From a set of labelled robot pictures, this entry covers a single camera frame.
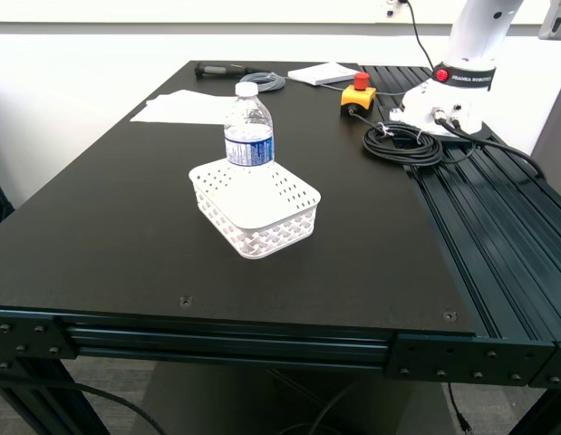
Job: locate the white printed paper sheet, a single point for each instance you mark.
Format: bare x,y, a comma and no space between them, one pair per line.
180,99
180,115

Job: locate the black aluminium table frame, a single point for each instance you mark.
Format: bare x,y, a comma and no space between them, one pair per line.
488,204

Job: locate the yellow emergency stop button box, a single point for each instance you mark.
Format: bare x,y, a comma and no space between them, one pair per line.
358,97

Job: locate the grey cabinet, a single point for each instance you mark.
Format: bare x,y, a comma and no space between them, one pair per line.
554,122

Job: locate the white plastic basket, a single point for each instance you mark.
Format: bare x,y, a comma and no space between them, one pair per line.
262,213

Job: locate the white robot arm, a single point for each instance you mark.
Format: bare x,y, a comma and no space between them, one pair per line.
470,41

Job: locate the clear plastic water bottle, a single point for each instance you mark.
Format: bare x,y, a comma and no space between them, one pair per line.
249,131

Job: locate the black handheld enabling switch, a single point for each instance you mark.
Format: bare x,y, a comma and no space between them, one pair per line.
216,70

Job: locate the white booklet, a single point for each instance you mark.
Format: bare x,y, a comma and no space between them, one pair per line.
323,73

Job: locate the white wall outlet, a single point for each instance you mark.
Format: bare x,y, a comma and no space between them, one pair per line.
390,6

